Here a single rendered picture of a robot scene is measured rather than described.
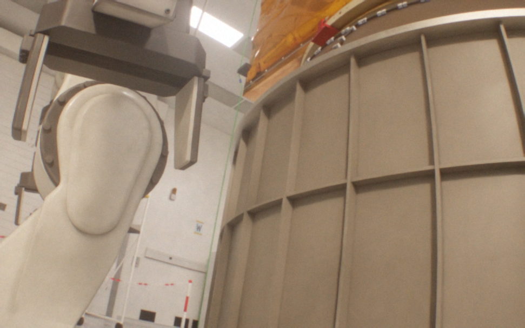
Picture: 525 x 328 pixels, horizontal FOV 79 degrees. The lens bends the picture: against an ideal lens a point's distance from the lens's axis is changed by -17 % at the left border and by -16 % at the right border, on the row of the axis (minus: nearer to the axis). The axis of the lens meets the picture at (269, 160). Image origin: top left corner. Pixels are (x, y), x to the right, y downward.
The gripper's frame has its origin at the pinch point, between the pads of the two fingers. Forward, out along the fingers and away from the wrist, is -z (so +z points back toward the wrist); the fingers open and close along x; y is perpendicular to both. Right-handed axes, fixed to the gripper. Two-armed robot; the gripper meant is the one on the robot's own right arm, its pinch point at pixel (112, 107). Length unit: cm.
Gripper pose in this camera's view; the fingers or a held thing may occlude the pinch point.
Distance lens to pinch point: 24.8
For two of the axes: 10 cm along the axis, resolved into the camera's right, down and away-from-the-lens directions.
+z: -0.3, -9.5, 3.1
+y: -6.0, 2.7, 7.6
